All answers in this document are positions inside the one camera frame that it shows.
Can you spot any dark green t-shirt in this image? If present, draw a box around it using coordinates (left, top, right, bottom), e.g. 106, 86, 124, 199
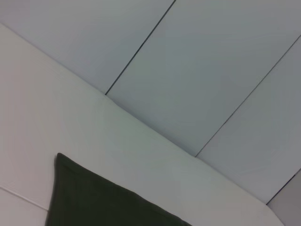
44, 152, 194, 226

